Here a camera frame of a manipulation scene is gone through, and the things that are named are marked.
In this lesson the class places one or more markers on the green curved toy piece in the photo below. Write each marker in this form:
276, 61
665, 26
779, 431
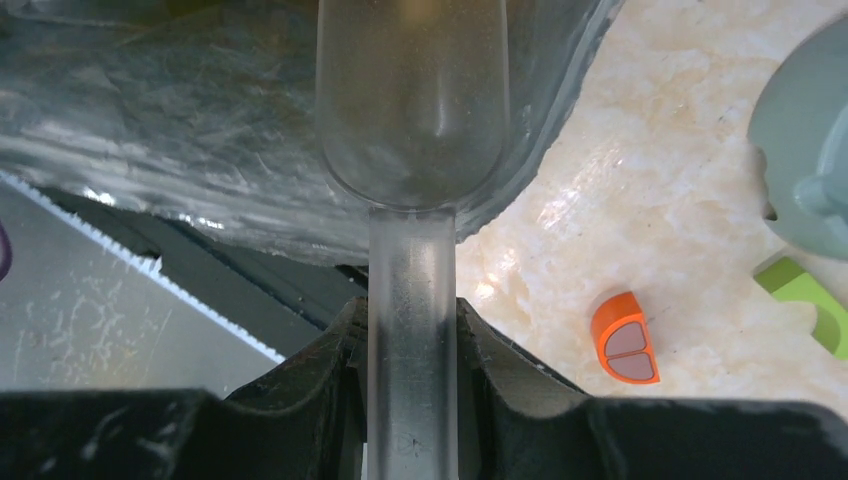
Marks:
786, 281

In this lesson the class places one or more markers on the pink pet food bag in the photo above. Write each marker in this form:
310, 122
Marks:
200, 111

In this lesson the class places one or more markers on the teal double pet bowl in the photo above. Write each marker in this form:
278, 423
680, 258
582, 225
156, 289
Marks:
800, 125

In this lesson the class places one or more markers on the orange semicircle toy block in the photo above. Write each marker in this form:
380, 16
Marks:
622, 340

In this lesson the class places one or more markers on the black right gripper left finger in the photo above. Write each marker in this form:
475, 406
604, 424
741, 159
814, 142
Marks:
303, 419

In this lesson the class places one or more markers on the clear plastic scoop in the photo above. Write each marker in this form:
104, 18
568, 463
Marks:
412, 112

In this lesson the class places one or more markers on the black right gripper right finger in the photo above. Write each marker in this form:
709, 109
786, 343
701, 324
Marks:
519, 419

